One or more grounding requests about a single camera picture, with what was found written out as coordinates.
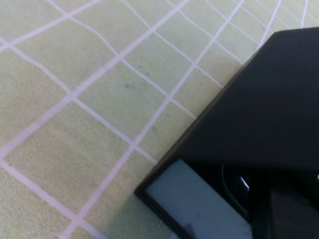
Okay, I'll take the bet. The black glasses case printed side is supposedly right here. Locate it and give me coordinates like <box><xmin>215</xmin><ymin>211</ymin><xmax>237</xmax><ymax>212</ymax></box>
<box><xmin>134</xmin><ymin>26</ymin><xmax>319</xmax><ymax>239</ymax></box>

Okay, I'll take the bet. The green white-grid tablecloth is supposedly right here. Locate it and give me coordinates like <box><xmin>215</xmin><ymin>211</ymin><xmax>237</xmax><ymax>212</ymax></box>
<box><xmin>0</xmin><ymin>0</ymin><xmax>319</xmax><ymax>239</ymax></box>

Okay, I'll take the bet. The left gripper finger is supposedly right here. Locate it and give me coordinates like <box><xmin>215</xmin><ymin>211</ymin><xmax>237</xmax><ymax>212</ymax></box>
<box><xmin>270</xmin><ymin>185</ymin><xmax>319</xmax><ymax>239</ymax></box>

